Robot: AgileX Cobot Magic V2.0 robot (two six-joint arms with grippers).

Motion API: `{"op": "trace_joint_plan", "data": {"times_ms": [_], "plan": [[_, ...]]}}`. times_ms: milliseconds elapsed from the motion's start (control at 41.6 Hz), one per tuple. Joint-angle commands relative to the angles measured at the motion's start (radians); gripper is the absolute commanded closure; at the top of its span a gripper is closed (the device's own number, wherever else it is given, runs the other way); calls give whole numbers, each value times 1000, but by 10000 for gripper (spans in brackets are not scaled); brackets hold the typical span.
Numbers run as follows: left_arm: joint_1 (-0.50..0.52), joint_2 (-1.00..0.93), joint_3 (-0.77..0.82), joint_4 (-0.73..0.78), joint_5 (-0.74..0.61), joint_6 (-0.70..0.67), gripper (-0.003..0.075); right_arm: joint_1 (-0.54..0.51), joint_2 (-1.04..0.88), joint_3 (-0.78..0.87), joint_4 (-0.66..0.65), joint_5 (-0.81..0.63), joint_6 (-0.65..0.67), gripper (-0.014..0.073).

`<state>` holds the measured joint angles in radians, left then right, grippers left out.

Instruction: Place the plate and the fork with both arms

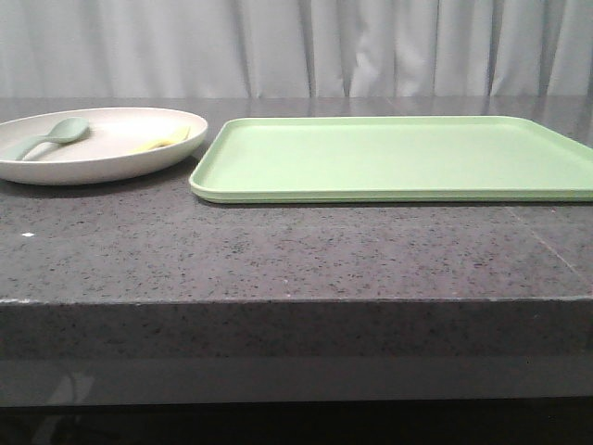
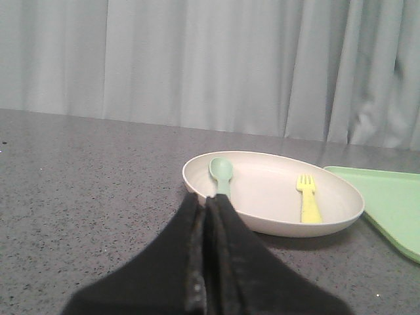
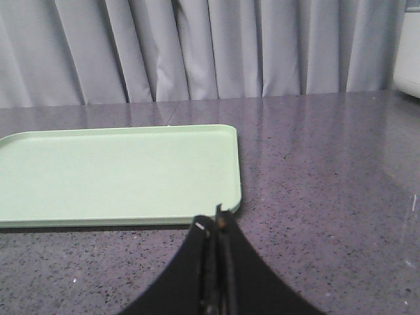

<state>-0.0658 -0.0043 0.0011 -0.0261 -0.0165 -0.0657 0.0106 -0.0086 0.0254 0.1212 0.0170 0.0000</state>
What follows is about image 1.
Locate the pale green spoon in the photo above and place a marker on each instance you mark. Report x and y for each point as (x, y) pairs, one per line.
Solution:
(64, 132)

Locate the white curtain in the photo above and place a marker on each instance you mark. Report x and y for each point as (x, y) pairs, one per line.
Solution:
(233, 49)

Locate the yellow plastic fork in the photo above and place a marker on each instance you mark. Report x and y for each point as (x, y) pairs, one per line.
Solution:
(175, 137)

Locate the light green tray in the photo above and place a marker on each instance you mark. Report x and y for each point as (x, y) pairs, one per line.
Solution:
(392, 159)

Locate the beige round plate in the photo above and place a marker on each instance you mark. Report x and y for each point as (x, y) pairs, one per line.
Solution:
(103, 154)

